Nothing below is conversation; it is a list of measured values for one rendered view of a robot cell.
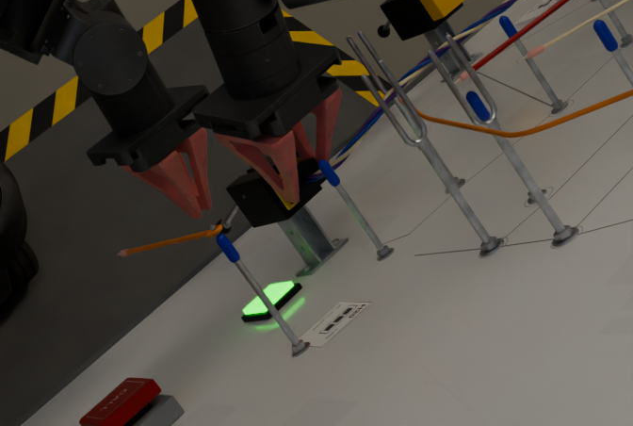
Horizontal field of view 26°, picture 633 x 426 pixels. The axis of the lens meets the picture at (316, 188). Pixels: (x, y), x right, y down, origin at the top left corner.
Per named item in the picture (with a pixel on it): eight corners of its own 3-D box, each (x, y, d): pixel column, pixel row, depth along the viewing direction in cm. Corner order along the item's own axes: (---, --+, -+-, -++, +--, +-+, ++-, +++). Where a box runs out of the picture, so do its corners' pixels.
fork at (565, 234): (565, 247, 81) (434, 49, 78) (546, 249, 82) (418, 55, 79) (585, 227, 82) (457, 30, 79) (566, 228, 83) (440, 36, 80)
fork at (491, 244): (491, 256, 87) (367, 73, 84) (475, 258, 89) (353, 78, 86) (510, 237, 88) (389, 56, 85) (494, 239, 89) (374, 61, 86)
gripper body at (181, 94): (218, 102, 117) (175, 27, 114) (133, 171, 112) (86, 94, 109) (177, 105, 122) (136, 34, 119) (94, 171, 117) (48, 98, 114)
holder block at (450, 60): (428, 71, 148) (378, -5, 146) (494, 50, 138) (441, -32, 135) (399, 95, 146) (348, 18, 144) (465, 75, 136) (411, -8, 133)
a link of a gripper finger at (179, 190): (257, 185, 119) (205, 94, 116) (201, 234, 116) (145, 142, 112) (215, 184, 125) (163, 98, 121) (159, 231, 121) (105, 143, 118)
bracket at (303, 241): (333, 242, 112) (299, 193, 111) (348, 239, 110) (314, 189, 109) (297, 277, 110) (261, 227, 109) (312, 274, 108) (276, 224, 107)
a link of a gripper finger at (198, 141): (246, 195, 119) (193, 104, 115) (188, 244, 115) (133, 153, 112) (203, 194, 124) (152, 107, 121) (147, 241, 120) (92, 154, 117)
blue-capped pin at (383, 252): (386, 250, 102) (321, 155, 100) (397, 248, 100) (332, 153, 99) (373, 262, 101) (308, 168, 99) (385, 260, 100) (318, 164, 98)
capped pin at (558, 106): (565, 108, 105) (506, 16, 103) (549, 116, 106) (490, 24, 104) (571, 100, 106) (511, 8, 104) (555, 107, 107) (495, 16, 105)
